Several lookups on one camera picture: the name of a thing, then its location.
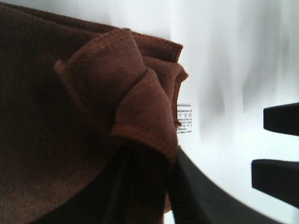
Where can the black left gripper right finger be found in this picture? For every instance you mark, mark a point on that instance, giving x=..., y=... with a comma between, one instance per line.
x=195, y=199

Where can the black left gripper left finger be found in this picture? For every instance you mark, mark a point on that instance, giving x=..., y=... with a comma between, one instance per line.
x=130, y=190

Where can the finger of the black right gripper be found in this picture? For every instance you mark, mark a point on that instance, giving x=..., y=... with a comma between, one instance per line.
x=282, y=119
x=274, y=177

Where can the brown towel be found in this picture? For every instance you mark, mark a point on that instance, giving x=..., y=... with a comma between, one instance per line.
x=72, y=94

